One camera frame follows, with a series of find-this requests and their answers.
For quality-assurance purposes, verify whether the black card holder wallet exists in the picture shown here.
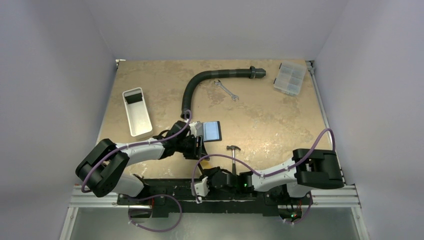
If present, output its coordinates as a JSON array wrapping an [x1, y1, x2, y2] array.
[[202, 121, 222, 142]]

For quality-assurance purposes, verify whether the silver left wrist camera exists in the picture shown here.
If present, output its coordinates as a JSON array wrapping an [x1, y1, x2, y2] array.
[[189, 121, 204, 137]]

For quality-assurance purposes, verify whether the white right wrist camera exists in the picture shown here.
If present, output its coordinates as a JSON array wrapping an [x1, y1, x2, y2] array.
[[194, 176, 210, 197]]

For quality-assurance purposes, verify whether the white plastic tray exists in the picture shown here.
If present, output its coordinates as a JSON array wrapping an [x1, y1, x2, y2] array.
[[122, 87, 153, 140]]

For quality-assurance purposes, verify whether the silver wrench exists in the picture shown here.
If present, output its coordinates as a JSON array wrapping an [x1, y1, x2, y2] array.
[[214, 79, 239, 101]]

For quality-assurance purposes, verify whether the black handled hammer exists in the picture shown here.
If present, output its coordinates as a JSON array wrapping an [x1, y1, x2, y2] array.
[[226, 145, 241, 176]]

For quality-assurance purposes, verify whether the clear plastic organizer box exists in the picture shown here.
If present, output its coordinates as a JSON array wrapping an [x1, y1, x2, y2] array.
[[273, 60, 307, 96]]

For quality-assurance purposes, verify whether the black corrugated hose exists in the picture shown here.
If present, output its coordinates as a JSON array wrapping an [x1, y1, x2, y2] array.
[[180, 66, 267, 120]]

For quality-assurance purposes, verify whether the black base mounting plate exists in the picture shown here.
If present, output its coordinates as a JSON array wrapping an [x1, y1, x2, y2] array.
[[116, 178, 313, 218]]

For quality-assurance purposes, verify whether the stack of credit cards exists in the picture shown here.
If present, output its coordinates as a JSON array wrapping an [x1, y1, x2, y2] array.
[[124, 92, 143, 105]]

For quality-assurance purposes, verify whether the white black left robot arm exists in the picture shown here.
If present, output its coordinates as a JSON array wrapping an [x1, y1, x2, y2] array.
[[75, 121, 207, 205]]

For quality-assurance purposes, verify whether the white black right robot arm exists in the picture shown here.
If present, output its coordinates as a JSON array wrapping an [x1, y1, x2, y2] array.
[[190, 148, 345, 204]]

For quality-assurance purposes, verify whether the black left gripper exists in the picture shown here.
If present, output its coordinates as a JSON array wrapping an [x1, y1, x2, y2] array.
[[175, 134, 209, 161]]

